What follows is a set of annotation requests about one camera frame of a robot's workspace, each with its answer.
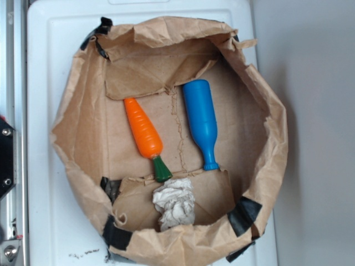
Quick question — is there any brown paper bag bin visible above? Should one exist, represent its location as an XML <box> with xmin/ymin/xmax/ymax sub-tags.
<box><xmin>50</xmin><ymin>17</ymin><xmax>288</xmax><ymax>265</ymax></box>

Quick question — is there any orange toy carrot green top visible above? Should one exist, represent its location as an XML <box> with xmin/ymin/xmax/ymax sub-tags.
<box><xmin>124</xmin><ymin>98</ymin><xmax>173</xmax><ymax>182</ymax></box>

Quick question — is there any crumpled white paper towel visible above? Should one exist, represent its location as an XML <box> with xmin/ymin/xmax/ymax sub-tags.
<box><xmin>153</xmin><ymin>178</ymin><xmax>195</xmax><ymax>232</ymax></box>

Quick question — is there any black metal mount plate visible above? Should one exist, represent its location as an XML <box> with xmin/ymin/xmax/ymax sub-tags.
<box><xmin>0</xmin><ymin>116</ymin><xmax>15</xmax><ymax>200</ymax></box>

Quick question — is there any silver aluminium frame rail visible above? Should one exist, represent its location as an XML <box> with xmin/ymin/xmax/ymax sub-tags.
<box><xmin>1</xmin><ymin>1</ymin><xmax>30</xmax><ymax>265</ymax></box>

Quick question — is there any blue plastic toy bottle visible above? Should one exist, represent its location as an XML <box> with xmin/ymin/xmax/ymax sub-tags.
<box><xmin>182</xmin><ymin>80</ymin><xmax>219</xmax><ymax>171</ymax></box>

